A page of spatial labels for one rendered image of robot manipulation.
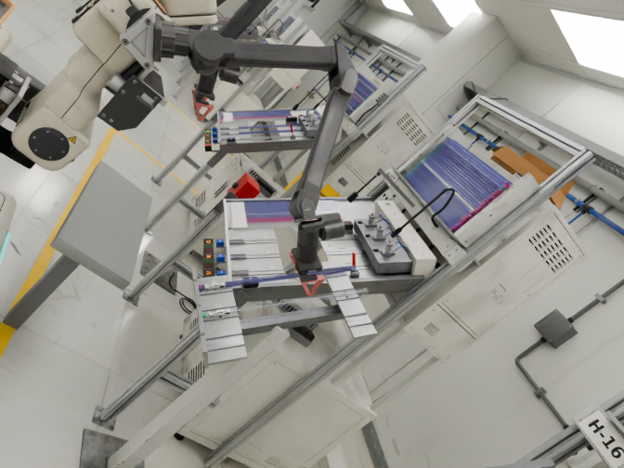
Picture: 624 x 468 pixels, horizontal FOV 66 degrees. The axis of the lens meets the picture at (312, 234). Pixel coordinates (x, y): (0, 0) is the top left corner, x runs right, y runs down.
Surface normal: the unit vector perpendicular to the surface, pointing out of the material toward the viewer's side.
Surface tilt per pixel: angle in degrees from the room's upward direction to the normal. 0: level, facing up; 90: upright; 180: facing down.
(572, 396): 90
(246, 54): 56
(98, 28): 90
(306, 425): 90
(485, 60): 90
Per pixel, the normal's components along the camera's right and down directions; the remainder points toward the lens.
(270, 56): 0.36, -0.02
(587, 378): -0.66, -0.57
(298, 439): 0.18, 0.50
